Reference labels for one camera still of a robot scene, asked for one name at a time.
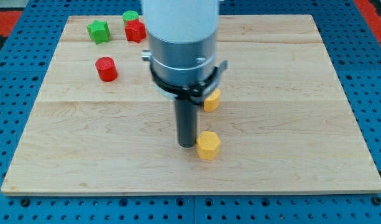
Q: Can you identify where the red star block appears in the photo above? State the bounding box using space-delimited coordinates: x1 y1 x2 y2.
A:
124 19 147 43

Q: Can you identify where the red cylinder block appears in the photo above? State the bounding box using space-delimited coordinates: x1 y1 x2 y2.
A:
95 57 118 82

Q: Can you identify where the yellow heart block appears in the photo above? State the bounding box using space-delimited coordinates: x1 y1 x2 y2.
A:
203 88 221 112

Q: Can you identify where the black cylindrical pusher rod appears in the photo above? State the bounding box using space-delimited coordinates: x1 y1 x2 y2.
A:
174 100 198 148

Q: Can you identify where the yellow hexagon block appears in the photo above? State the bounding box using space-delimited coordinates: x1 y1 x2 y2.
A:
196 131 221 160

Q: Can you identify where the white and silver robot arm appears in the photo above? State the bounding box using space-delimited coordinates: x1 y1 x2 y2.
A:
140 0 228 105

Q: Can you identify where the light wooden board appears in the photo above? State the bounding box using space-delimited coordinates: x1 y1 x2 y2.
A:
1 14 381 196

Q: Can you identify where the green cylinder block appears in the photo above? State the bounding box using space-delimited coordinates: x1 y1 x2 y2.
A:
122 10 139 26

